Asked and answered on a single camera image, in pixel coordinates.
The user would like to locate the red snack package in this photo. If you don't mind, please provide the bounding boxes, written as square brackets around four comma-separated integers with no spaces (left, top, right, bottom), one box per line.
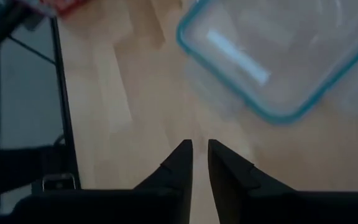
[40,0,88,16]

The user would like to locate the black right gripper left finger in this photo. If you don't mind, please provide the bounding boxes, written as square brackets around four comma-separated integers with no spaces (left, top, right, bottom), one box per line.
[14,139,194,224]

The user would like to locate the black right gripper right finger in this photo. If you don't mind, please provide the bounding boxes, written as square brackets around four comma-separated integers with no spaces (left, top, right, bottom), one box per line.
[208,139,358,224]

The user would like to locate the black metal table frame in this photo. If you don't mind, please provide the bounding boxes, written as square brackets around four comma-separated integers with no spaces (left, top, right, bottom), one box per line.
[0,17,82,200]

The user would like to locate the clear lid with teal rim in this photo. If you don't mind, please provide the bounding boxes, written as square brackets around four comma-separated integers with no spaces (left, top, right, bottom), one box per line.
[175,0,358,126]

